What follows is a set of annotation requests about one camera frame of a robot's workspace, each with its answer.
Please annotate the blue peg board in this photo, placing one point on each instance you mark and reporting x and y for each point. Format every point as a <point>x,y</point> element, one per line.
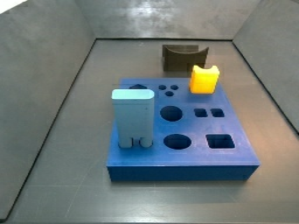
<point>199,141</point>

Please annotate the light blue tall block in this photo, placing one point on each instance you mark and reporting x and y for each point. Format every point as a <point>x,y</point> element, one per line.
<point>134,105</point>

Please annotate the yellow notched block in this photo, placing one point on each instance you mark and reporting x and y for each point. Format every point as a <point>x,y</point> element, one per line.
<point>203,80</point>

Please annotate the black curved holder stand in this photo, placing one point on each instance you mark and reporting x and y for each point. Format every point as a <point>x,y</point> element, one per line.
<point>181,57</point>

